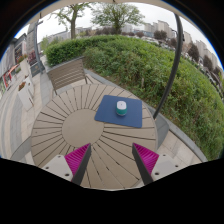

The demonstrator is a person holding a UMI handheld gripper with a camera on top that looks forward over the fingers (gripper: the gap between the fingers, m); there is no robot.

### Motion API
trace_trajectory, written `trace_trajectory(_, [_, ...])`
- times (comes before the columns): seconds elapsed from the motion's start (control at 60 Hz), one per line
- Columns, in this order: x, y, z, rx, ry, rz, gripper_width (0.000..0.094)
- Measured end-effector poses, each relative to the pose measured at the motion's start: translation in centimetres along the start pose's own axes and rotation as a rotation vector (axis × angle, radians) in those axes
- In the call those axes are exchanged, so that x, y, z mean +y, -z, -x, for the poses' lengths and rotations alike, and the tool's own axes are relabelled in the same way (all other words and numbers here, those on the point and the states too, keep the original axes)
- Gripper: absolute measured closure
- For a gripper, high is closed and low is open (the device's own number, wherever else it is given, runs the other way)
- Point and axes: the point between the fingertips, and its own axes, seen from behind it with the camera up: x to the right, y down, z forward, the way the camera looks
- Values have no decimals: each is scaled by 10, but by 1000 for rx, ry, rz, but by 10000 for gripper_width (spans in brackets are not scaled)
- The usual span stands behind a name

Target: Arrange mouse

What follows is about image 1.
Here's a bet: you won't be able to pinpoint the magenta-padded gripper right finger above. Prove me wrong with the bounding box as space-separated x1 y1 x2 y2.
131 142 184 186

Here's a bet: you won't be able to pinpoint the curved dark umbrella pole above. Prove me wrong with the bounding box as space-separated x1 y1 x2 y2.
152 12 185 120

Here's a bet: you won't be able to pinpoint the grey shopfront building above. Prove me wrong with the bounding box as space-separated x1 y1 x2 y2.
0 33 29 98

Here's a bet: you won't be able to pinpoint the thin sparse-leaved tree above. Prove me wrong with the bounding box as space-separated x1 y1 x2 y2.
54 2 93 40

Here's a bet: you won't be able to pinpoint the blue rectangular mouse pad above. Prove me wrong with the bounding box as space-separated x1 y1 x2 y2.
94 94 144 129

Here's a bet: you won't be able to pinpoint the tall grey sign pillar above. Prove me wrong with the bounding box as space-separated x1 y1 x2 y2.
27 19 46 78

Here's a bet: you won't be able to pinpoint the wooden slatted chair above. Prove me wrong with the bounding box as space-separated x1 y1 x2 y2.
46 57 95 96

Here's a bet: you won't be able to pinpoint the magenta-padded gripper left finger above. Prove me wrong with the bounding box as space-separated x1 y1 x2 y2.
42 142 92 186

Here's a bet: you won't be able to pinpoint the beige umbrella canopy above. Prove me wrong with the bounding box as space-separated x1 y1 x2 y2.
29 0 188 24

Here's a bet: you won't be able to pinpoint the white and teal computer mouse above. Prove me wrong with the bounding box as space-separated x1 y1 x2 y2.
115 100 128 117

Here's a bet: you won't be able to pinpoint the round leafy tree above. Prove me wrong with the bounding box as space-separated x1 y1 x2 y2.
90 2 146 35

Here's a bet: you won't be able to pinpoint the distant high-rise buildings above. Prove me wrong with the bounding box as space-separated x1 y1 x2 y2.
121 19 223 76

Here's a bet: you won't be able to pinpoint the white planter with flowers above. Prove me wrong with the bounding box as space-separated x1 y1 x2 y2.
17 81 36 112

